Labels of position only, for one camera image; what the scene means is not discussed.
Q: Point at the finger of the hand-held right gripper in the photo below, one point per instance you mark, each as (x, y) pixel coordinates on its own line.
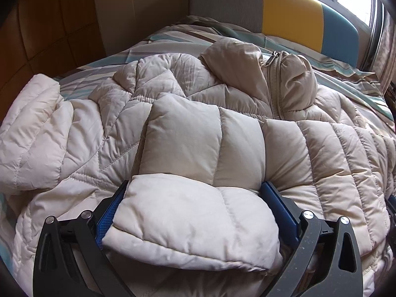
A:
(392, 202)

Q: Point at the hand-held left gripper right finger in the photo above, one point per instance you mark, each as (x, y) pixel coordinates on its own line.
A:
(283, 204)

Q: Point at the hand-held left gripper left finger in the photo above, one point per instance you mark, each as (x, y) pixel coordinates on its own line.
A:
(106, 220)

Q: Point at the beige quilted down jacket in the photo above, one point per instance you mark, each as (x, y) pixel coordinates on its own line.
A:
(185, 136)

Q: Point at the dark desk clutter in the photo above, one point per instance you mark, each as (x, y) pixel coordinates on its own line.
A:
(391, 90)

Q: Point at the striped bed sheet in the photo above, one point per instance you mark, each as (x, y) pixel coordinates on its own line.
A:
(340, 68)

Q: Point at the beige patterned curtain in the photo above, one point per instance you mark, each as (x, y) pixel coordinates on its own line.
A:
(388, 43)

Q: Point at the grey yellow blue headboard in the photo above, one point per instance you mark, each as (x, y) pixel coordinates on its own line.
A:
(294, 12)

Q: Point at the brown wooden wardrobe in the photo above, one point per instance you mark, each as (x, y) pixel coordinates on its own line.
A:
(46, 31)

